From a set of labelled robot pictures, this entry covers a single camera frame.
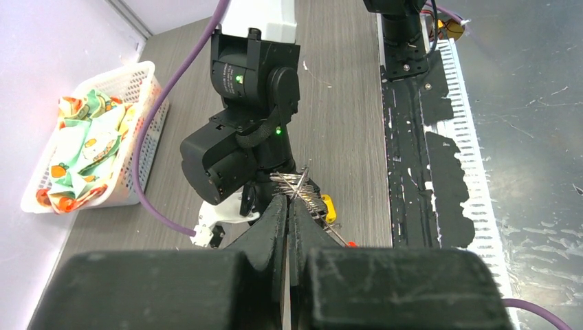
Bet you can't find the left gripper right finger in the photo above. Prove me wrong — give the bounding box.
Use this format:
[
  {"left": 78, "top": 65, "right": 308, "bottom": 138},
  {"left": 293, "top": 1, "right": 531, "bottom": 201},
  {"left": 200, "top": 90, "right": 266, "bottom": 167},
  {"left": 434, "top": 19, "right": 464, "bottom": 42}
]
[{"left": 287, "top": 201, "right": 513, "bottom": 329}]

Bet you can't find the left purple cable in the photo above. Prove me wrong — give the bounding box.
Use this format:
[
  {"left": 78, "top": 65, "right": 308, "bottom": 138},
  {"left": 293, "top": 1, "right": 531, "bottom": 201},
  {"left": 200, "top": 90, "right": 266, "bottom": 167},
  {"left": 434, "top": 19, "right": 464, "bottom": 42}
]
[{"left": 500, "top": 298, "right": 573, "bottom": 330}]

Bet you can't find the key with yellow tag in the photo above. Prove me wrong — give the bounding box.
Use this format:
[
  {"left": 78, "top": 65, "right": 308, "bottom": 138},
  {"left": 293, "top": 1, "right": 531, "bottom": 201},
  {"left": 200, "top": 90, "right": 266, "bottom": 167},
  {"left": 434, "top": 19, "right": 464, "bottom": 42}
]
[{"left": 322, "top": 195, "right": 337, "bottom": 224}]

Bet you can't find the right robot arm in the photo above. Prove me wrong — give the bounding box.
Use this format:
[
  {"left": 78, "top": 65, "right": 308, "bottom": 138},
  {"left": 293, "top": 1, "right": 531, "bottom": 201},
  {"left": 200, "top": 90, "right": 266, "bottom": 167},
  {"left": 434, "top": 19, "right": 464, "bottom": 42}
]
[{"left": 180, "top": 1, "right": 300, "bottom": 206}]

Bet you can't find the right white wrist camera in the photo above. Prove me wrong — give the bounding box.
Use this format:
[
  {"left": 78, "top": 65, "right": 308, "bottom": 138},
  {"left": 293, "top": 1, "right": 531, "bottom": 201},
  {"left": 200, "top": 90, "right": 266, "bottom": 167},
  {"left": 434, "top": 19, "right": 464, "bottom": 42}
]
[{"left": 190, "top": 192, "right": 260, "bottom": 248}]

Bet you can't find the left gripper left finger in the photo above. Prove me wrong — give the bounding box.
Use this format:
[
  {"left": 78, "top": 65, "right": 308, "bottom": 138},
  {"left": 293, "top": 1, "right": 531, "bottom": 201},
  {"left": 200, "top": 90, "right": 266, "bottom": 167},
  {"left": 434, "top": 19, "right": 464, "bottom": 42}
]
[{"left": 29, "top": 196, "right": 287, "bottom": 329}]

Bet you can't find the colourful patterned cloth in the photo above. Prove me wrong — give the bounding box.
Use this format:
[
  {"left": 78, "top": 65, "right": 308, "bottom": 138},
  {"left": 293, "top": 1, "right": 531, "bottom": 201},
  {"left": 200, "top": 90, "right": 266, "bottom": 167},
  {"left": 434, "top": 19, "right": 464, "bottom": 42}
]
[{"left": 36, "top": 89, "right": 135, "bottom": 214}]

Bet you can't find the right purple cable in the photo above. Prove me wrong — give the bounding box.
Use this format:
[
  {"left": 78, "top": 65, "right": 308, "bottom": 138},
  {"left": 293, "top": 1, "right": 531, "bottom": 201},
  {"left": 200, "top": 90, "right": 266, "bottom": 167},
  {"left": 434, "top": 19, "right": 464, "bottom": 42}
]
[{"left": 132, "top": 0, "right": 233, "bottom": 239}]

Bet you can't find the purple cable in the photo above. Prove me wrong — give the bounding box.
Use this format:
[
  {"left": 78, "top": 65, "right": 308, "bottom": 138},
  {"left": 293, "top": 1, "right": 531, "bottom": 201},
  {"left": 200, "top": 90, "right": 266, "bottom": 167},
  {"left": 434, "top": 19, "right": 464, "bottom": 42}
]
[
  {"left": 500, "top": 298, "right": 573, "bottom": 330},
  {"left": 132, "top": 0, "right": 233, "bottom": 239}
]

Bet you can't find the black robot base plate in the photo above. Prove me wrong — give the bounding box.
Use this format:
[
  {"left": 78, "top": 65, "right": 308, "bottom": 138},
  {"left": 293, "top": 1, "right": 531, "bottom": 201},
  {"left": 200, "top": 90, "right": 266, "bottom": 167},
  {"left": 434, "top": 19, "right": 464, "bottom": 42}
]
[{"left": 381, "top": 52, "right": 476, "bottom": 249}]

